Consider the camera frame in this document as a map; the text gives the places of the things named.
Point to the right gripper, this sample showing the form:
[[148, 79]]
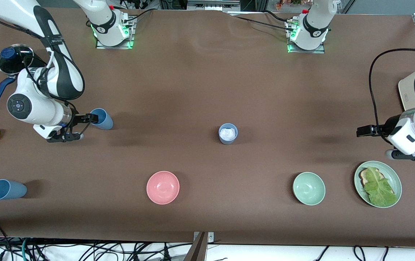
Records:
[[77, 119]]

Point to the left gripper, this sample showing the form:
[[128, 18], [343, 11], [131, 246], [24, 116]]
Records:
[[384, 129]]

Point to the blue plastic cup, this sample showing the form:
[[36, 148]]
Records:
[[11, 190], [106, 123]]

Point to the white paper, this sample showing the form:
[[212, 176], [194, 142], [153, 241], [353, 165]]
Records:
[[227, 134]]

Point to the blue cup holding white paper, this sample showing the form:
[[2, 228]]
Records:
[[227, 142]]

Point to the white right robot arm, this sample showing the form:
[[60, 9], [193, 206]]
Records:
[[40, 108]]

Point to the toasted bread slice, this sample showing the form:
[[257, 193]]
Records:
[[362, 177]]

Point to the mint green plate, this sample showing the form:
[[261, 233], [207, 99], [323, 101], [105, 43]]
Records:
[[392, 174]]

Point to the beige cutting board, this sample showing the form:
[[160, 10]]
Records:
[[407, 90]]

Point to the green lettuce leaf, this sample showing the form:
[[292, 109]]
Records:
[[379, 190]]

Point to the mint green bowl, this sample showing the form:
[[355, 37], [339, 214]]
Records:
[[309, 188]]

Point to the dark blue saucepan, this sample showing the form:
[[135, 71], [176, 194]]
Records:
[[0, 88]]

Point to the pink bowl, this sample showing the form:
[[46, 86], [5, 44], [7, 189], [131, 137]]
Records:
[[163, 187]]

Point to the brown table cover sheet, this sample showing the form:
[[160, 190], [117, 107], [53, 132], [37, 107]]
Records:
[[207, 90]]

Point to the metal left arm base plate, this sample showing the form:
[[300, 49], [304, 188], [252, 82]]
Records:
[[320, 51]]

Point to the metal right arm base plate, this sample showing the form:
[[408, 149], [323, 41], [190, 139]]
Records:
[[132, 34]]

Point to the dark camera pole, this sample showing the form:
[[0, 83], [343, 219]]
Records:
[[197, 250]]

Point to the small metal bracket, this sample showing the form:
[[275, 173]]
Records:
[[211, 237]]

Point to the metal rail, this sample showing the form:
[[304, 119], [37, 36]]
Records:
[[213, 5]]

